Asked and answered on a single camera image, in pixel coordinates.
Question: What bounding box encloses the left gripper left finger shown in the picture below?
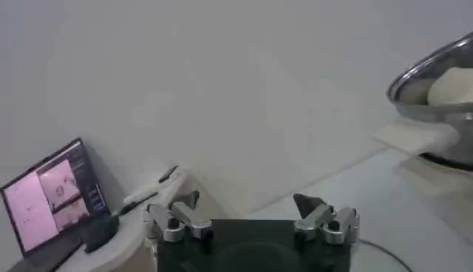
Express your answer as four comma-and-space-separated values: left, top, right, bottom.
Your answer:
145, 189, 215, 244

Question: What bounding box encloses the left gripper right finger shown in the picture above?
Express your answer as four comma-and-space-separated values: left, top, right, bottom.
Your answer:
293, 193, 361, 247

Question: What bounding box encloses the white steamed bun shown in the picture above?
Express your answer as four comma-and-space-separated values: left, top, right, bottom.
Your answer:
426, 67, 473, 107

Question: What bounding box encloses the round glass lid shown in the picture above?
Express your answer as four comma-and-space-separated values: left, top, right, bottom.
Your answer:
350, 238, 414, 272

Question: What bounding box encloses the black computer mouse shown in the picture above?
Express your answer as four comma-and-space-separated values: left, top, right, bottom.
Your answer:
80, 213, 121, 254

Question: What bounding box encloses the open laptop with lit screen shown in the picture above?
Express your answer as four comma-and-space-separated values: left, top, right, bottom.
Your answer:
0, 137, 111, 272

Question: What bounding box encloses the perforated steel steamer basket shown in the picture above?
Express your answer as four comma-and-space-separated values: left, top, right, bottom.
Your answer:
386, 31, 473, 116

